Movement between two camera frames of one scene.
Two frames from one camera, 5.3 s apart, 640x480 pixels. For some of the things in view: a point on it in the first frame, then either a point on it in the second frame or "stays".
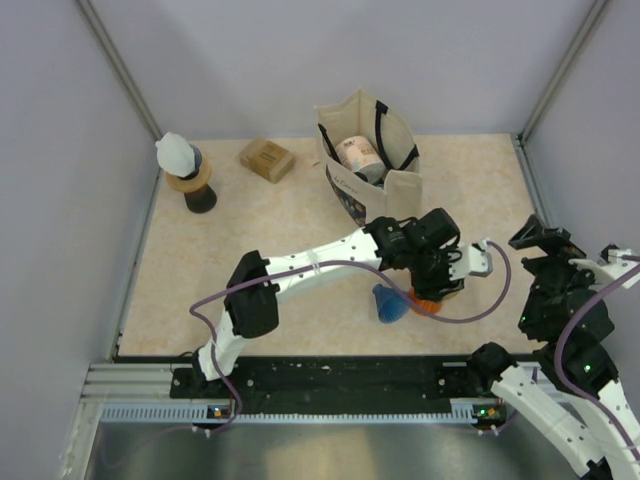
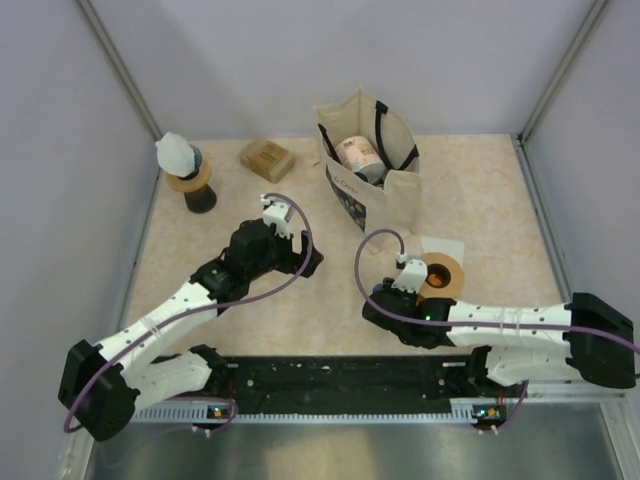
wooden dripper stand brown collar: (199, 196) stays
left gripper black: (434, 290) to (294, 261)
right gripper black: (555, 242) to (387, 287)
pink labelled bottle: (355, 153) stays
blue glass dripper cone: (197, 162) stays
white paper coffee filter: (175, 155) stays
